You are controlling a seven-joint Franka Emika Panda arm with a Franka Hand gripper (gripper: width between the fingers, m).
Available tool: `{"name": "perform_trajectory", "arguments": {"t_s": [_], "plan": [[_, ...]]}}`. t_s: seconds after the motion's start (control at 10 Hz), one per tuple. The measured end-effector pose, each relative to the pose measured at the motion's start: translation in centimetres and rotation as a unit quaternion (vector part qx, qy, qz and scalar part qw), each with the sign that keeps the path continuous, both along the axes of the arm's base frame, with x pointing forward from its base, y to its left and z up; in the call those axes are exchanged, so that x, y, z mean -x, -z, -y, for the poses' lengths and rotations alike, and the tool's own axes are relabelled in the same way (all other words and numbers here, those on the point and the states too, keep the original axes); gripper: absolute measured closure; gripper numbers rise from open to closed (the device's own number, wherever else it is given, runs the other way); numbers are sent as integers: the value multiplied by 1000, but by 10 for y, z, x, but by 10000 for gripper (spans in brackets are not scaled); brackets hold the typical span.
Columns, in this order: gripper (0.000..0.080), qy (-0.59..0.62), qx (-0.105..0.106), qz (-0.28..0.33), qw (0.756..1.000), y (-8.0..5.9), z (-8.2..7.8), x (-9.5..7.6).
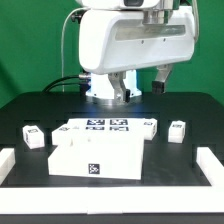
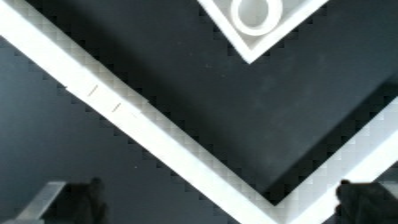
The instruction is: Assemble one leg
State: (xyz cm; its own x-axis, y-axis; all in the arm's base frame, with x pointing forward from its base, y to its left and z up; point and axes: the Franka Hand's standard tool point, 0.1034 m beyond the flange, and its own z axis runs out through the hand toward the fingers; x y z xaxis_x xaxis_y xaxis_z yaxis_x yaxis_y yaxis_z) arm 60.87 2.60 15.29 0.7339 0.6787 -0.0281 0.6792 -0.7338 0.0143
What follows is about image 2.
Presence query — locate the white U-shaped obstacle fence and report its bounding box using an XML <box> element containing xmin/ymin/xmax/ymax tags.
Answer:
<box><xmin>0</xmin><ymin>0</ymin><xmax>398</xmax><ymax>224</ymax></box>

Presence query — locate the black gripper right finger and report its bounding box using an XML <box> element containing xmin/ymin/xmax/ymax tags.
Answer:
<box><xmin>335</xmin><ymin>180</ymin><xmax>398</xmax><ymax>224</ymax></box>

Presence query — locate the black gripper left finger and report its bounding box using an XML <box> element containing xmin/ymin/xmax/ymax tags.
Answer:
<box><xmin>10</xmin><ymin>177</ymin><xmax>111</xmax><ymax>224</ymax></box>

